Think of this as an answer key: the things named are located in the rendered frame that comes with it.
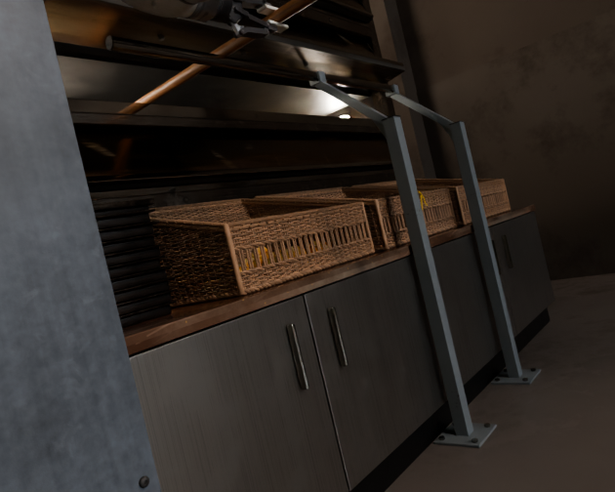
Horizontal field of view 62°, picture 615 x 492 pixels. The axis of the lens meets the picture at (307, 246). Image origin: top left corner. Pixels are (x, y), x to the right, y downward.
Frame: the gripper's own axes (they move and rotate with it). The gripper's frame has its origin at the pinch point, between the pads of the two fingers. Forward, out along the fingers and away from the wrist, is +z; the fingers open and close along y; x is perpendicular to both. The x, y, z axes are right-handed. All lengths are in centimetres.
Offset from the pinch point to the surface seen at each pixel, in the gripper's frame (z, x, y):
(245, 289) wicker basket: -26, -3, 61
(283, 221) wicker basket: -9.1, -3.4, 47.9
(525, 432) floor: 42, 21, 119
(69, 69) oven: -13, -71, -14
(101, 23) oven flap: -15, -47, -18
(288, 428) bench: -27, 1, 89
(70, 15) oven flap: -24, -46, -18
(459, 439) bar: 34, 5, 119
